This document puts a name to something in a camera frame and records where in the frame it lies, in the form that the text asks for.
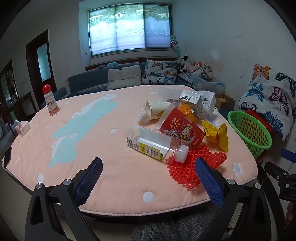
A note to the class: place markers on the yellow plastic wrapper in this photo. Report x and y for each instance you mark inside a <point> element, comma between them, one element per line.
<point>217,136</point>

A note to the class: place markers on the orange plush toy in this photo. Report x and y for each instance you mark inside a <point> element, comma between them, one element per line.
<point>196,66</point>

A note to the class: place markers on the blue sofa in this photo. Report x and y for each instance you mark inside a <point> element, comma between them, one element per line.
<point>92,78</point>

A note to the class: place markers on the red printed plastic cup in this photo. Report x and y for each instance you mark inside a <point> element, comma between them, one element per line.
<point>182,132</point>

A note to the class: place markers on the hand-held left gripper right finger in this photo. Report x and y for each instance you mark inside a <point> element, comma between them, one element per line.
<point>209,183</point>

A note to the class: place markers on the window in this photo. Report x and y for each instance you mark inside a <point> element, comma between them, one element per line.
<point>129,27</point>

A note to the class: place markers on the red foam fruit net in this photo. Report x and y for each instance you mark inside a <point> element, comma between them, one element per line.
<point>185,171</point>

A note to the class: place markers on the pink tissue box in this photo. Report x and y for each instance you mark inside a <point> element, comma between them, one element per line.
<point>23,128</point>

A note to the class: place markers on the dark wooden cabinet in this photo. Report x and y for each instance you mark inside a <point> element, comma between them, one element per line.
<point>9,88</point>

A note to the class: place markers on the green plastic basket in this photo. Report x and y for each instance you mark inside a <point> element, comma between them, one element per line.
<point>249,132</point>

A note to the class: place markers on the large butterfly print pillow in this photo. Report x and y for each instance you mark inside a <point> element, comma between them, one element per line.
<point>275,97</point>

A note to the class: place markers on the person's legs in grey pants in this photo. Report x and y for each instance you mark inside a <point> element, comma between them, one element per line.
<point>175,228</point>

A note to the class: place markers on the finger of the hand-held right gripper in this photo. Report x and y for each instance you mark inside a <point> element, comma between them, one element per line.
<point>275,170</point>
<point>288,154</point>

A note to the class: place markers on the white paper cup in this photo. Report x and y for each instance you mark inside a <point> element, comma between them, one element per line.
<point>157,110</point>

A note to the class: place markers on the white bottle with red cap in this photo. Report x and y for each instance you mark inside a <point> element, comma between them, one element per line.
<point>51,102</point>

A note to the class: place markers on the colourful pinwheel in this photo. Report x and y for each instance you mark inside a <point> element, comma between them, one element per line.
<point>174,42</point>

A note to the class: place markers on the teal face mask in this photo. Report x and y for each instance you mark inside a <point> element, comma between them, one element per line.
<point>113,64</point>

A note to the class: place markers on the beige pillow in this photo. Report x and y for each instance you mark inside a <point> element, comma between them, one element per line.
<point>124,78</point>

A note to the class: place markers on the clear plastic bottle white cap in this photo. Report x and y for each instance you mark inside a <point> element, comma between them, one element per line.
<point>148,141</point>

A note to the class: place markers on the white plastic package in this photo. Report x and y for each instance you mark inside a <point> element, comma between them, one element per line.
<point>209,102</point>

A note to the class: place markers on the black white cow plush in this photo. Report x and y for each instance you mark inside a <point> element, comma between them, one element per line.
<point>183,62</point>

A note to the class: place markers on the white perforated tray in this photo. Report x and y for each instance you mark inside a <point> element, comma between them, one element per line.
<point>185,78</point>

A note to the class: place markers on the grey white drink carton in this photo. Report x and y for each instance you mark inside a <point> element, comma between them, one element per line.
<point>193,102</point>

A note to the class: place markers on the orange peel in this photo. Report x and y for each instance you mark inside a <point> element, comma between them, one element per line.
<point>186,110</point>

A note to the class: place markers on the dark wooden door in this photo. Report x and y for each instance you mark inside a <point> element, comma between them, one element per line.
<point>44,60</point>

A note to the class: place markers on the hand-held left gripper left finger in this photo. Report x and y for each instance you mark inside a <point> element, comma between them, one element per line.
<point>92,176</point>

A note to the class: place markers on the butterfly print sofa pillow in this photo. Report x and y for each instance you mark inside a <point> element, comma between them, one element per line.
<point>159,71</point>

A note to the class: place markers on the grey patterned cloth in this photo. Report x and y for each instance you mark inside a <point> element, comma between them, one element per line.
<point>206,70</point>

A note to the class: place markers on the cardboard box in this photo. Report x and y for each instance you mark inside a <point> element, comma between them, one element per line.
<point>225,100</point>

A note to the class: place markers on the black phone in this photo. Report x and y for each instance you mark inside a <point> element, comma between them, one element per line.
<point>7,157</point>

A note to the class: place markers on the clear plastic storage box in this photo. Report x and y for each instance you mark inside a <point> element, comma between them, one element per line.
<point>208,85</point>

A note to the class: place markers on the small dark box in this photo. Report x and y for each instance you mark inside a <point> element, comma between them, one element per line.
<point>100,67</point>

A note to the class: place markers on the person's right hand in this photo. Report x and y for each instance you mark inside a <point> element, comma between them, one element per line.
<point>290,214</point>

